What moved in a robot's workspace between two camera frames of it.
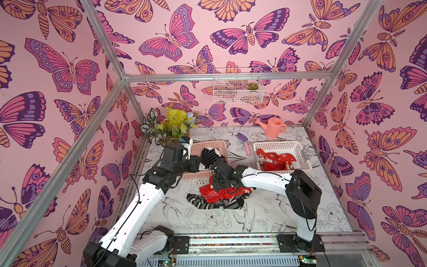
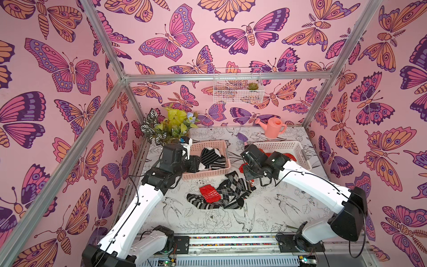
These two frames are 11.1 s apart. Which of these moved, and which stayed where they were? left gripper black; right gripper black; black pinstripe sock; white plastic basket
Moved: right gripper black
Stayed: left gripper black; black pinstripe sock; white plastic basket
